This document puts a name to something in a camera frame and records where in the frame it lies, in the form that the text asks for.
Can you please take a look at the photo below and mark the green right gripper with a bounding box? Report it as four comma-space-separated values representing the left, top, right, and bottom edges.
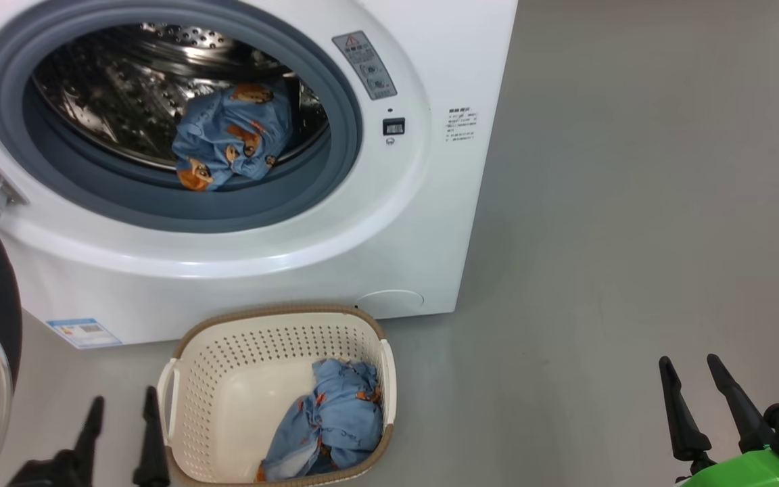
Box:
658, 353, 779, 487

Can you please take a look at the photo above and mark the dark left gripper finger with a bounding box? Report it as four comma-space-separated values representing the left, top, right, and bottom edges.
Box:
74, 396, 105, 468
133, 386, 171, 487

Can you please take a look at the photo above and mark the blue bear-print garment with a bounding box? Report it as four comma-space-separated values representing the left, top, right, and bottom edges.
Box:
256, 358, 385, 483
171, 82, 294, 193

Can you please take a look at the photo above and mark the cream perforated laundry basket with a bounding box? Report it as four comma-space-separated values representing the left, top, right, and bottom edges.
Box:
157, 304, 398, 487

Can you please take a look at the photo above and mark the grey rubber door gasket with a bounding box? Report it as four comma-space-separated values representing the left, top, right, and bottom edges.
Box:
0, 0, 364, 235

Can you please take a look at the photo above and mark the white front-load washing machine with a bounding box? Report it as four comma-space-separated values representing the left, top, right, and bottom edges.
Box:
0, 0, 519, 347

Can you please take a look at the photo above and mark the blue energy label sticker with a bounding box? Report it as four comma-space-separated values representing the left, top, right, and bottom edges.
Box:
45, 317, 122, 350

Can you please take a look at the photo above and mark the round white filter cover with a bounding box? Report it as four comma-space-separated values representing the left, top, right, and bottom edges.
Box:
354, 289, 425, 319

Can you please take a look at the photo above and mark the perforated steel drum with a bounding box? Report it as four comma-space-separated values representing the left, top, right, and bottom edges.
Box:
30, 22, 330, 171

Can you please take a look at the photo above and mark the small printed text sticker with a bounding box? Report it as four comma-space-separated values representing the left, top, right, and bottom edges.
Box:
446, 106, 479, 142

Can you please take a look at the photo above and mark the grey warning label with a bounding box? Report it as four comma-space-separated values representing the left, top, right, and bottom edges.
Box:
332, 30, 398, 101

